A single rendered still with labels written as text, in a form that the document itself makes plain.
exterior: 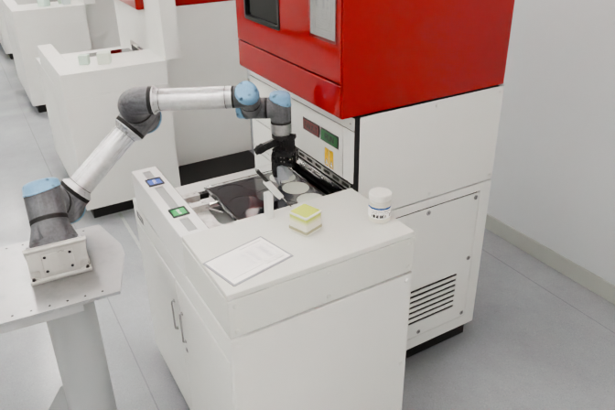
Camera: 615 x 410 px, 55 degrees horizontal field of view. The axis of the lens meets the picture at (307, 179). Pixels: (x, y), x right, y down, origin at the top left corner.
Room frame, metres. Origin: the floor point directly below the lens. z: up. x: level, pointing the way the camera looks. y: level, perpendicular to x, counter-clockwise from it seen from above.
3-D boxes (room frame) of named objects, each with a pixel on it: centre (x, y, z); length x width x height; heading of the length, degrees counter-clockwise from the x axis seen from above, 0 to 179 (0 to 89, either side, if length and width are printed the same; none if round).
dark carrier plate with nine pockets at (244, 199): (1.93, 0.14, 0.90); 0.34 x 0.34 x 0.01; 30
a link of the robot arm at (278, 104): (2.00, 0.10, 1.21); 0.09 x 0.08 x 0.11; 89
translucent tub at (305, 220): (1.57, 0.01, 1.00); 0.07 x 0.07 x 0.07; 48
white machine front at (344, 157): (2.21, 0.04, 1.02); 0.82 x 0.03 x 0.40; 30
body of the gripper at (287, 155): (2.00, 0.08, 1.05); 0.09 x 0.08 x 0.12; 71
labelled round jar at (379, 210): (1.63, -0.22, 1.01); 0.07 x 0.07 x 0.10
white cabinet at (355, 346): (1.81, 0.19, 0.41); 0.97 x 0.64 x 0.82; 30
